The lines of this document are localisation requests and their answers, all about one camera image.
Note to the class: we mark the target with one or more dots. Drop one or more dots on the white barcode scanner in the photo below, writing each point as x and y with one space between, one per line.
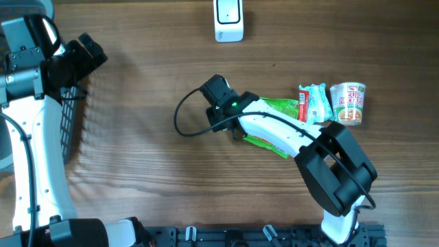
228 20

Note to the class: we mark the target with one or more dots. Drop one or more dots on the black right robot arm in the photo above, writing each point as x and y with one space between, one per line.
336 171

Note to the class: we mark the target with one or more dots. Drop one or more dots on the grey plastic lattice basket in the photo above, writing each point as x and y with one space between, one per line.
11 9

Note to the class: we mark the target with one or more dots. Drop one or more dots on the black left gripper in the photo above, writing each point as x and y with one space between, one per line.
88 64

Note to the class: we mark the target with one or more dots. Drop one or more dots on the light green snack packet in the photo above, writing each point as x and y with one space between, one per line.
319 109

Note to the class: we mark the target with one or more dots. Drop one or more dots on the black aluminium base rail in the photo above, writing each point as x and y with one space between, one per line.
294 236

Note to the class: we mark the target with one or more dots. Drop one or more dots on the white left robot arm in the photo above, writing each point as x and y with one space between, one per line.
39 68

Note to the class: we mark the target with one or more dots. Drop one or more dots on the cup noodles cup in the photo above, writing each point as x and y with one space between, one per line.
348 102

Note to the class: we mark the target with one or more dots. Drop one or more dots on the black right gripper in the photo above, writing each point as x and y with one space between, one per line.
213 112

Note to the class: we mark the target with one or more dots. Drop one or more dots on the red and white sachet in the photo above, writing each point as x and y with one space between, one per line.
303 105

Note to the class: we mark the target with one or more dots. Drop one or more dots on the bright green snack bag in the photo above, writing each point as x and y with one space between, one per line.
285 106

